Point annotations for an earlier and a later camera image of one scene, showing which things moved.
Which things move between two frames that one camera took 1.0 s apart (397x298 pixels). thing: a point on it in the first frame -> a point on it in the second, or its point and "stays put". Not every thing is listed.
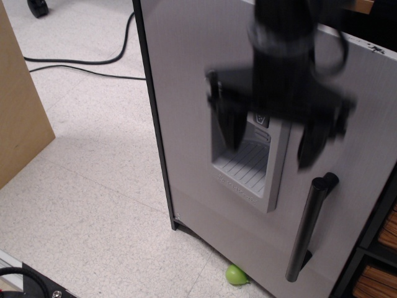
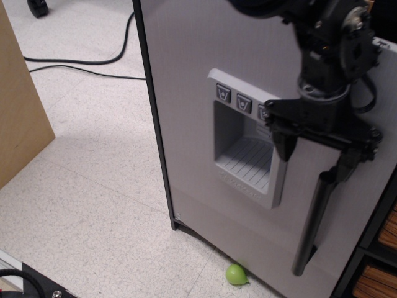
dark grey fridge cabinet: [291, 230] stays put
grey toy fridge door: [249, 205] stays put
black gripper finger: [232, 117] -> [285, 144]
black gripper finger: [312, 141] -> [347, 164]
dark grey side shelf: [368, 250] stays put
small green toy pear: [236, 276] stays put
